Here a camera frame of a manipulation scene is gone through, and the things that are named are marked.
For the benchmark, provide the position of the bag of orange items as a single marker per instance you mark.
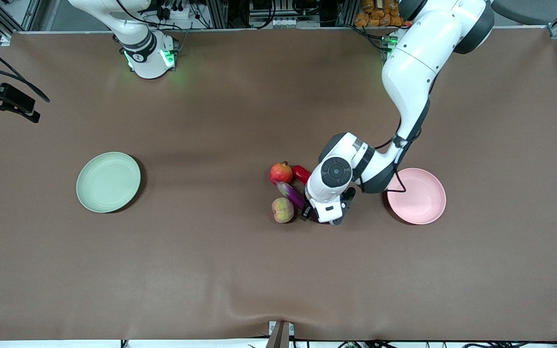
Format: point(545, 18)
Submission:
point(377, 14)

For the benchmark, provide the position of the grey round seat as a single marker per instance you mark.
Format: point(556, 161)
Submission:
point(525, 12)

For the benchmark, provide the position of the metal table edge clamp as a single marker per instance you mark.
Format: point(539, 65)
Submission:
point(281, 334)

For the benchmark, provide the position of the red chili pepper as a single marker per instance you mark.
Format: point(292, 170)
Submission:
point(301, 173)

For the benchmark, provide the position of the pink round plate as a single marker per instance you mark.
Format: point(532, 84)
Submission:
point(421, 198)

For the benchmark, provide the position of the red pomegranate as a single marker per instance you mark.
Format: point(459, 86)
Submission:
point(281, 174)

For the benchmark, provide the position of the light green round plate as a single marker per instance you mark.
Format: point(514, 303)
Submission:
point(108, 182)

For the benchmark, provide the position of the white power strip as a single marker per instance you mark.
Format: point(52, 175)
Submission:
point(177, 12)

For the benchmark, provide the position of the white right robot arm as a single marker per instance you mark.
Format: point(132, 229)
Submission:
point(145, 60)

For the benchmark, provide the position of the yellow pink peach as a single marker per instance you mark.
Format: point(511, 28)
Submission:
point(283, 210)

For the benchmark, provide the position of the purple eggplant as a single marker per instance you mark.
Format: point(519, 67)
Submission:
point(292, 193)

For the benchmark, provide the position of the table cover cloth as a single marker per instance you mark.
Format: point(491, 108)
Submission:
point(259, 270)

